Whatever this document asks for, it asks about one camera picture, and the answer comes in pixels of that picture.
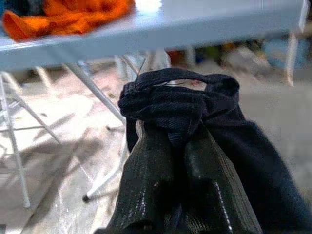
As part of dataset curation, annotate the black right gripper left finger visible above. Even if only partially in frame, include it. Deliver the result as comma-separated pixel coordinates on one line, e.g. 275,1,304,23
107,121,182,230

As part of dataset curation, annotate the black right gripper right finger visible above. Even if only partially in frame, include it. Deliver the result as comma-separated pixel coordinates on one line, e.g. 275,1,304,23
184,125,263,234

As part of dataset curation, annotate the navy garment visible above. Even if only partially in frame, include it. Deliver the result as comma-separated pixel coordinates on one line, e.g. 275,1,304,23
117,67,312,234

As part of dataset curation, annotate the light blue folding table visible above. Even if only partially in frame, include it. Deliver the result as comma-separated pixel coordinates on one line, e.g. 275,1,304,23
0,0,311,210

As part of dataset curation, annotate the orange cloth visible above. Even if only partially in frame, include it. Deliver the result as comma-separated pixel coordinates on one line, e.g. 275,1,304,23
1,0,136,41

